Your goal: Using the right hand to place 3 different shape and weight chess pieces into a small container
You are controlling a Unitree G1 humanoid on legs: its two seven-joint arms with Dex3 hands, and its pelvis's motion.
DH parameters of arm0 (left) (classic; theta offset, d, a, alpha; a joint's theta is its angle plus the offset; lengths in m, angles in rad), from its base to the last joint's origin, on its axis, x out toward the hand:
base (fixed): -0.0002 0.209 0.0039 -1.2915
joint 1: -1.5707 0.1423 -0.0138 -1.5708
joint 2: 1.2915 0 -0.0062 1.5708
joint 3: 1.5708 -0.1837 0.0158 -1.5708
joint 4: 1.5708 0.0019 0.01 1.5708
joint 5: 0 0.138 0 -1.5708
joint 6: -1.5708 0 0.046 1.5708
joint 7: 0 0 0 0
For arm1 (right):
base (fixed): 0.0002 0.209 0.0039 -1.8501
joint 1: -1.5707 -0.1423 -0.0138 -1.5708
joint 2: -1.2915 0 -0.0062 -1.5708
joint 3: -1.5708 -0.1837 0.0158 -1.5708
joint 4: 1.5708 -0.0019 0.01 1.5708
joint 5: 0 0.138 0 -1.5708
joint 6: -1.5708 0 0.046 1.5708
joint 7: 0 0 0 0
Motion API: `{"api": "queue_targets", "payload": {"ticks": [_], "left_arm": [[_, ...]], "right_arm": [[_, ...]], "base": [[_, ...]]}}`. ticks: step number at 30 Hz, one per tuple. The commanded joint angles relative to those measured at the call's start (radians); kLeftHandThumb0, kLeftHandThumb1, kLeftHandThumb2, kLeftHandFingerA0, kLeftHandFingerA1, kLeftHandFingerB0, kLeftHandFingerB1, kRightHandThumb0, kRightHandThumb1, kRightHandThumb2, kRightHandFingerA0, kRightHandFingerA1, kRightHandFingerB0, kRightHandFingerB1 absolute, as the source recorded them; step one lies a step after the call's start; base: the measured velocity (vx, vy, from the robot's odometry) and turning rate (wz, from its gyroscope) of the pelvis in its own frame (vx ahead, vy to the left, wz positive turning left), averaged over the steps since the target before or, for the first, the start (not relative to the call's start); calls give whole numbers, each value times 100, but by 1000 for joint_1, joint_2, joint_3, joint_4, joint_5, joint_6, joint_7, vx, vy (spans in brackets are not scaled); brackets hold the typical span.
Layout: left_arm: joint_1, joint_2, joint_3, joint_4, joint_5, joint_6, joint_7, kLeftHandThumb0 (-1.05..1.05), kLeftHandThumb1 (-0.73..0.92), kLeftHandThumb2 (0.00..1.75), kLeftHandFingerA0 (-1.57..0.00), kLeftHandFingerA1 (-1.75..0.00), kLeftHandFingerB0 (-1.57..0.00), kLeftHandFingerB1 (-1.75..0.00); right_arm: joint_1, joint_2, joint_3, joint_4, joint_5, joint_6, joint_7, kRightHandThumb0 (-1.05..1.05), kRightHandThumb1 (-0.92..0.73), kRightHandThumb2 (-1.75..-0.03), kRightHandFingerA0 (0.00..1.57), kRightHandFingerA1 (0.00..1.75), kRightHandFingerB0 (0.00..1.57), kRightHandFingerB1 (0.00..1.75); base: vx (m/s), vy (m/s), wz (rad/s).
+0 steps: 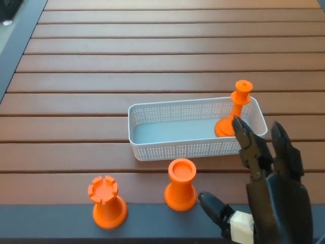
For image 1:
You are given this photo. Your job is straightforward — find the orange cup-topped chess piece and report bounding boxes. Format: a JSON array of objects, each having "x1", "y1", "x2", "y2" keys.
[{"x1": 164, "y1": 158, "x2": 199, "y2": 212}]

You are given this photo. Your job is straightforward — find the orange tall spool-topped chess piece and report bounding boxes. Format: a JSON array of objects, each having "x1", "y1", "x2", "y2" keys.
[{"x1": 214, "y1": 80, "x2": 254, "y2": 138}]

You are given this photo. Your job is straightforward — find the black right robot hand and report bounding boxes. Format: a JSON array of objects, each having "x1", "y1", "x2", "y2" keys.
[{"x1": 197, "y1": 114, "x2": 314, "y2": 244}]

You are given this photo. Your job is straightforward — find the white perforated plastic basket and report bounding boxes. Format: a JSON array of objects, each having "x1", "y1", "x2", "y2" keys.
[{"x1": 127, "y1": 96, "x2": 269, "y2": 162}]

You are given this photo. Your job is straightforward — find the black furniture piece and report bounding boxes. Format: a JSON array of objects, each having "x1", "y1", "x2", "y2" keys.
[{"x1": 0, "y1": 0, "x2": 20, "y2": 22}]

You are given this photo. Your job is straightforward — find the orange rook chess piece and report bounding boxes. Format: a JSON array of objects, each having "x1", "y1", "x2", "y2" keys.
[{"x1": 87, "y1": 175, "x2": 128, "y2": 230}]

